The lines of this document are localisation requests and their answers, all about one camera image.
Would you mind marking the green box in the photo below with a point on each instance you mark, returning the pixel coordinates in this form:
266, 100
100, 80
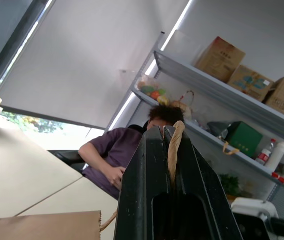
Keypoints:
244, 138

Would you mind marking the clear plastic box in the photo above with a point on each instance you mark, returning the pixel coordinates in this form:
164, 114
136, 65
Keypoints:
185, 47

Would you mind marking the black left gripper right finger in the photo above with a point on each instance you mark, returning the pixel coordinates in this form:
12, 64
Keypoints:
199, 190

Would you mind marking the grey metal shelf rack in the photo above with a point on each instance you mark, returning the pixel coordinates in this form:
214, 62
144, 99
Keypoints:
231, 100

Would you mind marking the brown paper bag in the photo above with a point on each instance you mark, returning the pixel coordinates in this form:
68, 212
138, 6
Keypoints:
44, 225

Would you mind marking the person in purple shirt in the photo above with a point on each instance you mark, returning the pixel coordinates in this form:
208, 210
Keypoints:
121, 147

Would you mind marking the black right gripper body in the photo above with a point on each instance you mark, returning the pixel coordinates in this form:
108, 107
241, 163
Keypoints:
251, 227

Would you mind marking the clear bag of toy fruit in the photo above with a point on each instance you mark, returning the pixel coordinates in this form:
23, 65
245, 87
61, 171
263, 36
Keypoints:
151, 90

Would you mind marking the green toy vegetables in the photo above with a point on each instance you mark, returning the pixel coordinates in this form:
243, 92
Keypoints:
230, 185

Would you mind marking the dark grey bag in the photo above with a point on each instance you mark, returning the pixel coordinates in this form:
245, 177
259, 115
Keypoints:
217, 128

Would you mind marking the tall brown cardboard box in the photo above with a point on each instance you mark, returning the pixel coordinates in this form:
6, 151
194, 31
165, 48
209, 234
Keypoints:
220, 58

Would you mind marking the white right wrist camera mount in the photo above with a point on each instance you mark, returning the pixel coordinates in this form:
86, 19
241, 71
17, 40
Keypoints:
251, 205

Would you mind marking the cardboard box with blue print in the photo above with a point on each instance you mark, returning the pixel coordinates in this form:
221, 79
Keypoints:
250, 81

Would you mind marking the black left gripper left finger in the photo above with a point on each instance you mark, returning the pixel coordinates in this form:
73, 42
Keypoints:
141, 175

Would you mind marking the white roller blind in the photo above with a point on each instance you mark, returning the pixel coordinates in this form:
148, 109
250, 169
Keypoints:
86, 62

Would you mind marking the water bottle with red label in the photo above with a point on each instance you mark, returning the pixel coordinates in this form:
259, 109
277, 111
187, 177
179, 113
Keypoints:
265, 153

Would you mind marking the white plastic bottle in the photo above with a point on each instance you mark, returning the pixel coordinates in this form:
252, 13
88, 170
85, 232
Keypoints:
276, 156

